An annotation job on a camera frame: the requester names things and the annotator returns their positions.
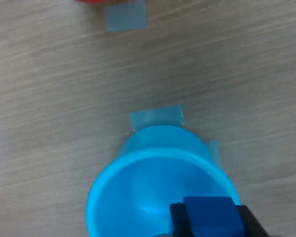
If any blue cube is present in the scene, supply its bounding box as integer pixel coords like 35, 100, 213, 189
183, 196, 245, 237

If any blue plastic cup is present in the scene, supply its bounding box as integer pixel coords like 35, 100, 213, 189
85, 125, 241, 237

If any small grey-blue tape piece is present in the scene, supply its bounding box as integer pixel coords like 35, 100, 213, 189
206, 139, 223, 170

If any wide grey-blue tape piece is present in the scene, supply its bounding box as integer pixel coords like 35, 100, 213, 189
128, 105, 185, 133

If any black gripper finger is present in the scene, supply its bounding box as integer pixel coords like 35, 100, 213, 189
169, 202, 194, 237
236, 204, 271, 237

